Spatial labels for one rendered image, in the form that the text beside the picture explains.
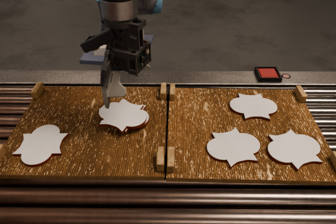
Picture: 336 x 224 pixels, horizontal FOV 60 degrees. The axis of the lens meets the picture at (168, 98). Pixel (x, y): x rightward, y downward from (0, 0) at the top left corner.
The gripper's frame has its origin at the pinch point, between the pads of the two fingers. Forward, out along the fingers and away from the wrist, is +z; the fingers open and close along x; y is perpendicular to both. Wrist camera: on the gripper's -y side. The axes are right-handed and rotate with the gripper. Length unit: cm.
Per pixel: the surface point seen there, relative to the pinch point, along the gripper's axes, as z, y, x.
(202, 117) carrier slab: 10.7, 19.0, 10.5
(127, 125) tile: 7.8, 3.1, -3.3
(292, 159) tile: 9.7, 43.6, 3.7
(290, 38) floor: 104, 42, 283
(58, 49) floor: 104, -182, 157
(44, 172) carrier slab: 10.8, -8.5, -22.2
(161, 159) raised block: 8.0, 15.8, -9.9
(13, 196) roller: 12.6, -11.5, -29.0
